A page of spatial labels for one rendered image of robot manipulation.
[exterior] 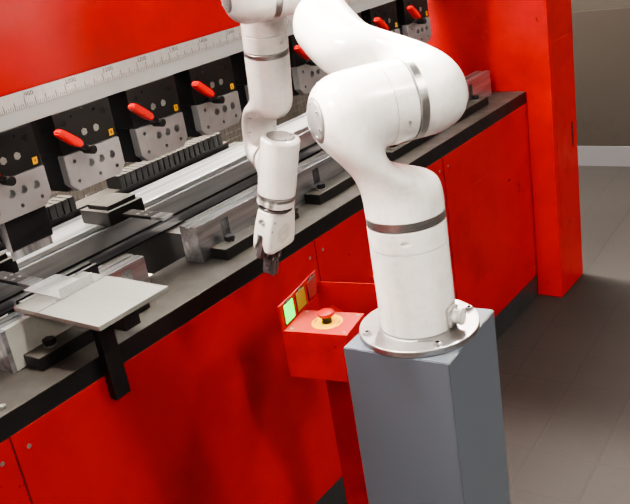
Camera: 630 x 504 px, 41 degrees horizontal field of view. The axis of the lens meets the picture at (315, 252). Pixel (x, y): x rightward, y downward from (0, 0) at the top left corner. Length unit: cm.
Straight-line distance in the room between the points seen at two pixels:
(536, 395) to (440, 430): 173
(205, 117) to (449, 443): 108
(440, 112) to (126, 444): 104
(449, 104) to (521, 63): 221
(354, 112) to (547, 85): 229
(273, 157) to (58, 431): 69
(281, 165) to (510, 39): 179
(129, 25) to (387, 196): 90
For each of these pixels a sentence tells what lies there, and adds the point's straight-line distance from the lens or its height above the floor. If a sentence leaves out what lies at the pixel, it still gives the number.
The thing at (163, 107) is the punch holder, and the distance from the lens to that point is 199.
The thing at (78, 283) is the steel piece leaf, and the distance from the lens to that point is 179.
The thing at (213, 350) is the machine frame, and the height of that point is 73.
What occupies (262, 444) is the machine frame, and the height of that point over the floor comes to 40.
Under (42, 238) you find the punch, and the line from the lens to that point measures 183.
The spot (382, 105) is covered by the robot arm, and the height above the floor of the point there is 138.
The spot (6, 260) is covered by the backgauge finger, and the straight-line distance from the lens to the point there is 202.
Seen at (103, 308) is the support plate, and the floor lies 100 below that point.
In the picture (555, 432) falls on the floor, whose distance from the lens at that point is 285.
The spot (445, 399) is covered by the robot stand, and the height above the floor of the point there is 94.
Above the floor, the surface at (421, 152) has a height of 87.
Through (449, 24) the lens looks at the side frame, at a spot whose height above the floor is 115.
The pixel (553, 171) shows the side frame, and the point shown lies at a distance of 348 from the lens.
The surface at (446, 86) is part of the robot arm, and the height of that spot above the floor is 138.
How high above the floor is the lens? 163
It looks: 21 degrees down
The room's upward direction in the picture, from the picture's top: 10 degrees counter-clockwise
